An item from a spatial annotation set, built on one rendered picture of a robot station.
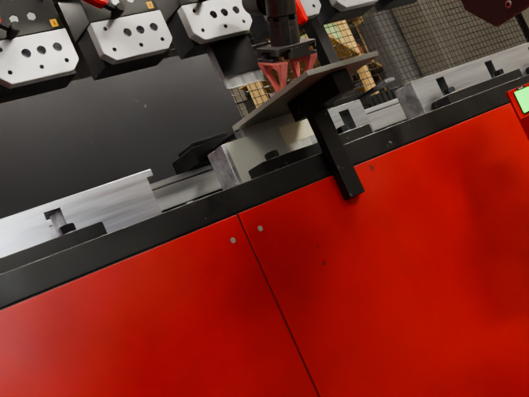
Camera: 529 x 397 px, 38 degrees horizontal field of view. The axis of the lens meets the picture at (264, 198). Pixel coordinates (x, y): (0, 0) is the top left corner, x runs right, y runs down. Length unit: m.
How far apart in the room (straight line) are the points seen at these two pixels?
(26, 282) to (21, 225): 0.17
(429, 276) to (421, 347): 0.14
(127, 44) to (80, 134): 0.55
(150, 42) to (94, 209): 0.35
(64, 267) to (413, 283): 0.67
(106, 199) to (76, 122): 0.66
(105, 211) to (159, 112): 0.78
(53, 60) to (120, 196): 0.26
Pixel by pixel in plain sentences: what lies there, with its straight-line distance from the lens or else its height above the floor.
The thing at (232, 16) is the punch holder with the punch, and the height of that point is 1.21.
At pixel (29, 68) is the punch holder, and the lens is 1.37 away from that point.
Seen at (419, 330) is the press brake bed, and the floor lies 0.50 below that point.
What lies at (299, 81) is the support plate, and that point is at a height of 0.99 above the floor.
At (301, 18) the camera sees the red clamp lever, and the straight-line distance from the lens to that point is 1.66.
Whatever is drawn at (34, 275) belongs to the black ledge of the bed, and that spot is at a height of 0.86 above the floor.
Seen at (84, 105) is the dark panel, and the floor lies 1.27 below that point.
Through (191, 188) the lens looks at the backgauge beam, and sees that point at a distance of 1.72.
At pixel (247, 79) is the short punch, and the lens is 1.61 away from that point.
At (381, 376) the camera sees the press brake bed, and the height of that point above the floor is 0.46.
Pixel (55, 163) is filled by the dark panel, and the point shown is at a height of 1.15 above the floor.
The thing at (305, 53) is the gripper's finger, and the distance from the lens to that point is 1.49.
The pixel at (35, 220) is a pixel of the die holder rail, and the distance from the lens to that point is 1.30.
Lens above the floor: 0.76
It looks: 3 degrees up
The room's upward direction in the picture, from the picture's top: 24 degrees counter-clockwise
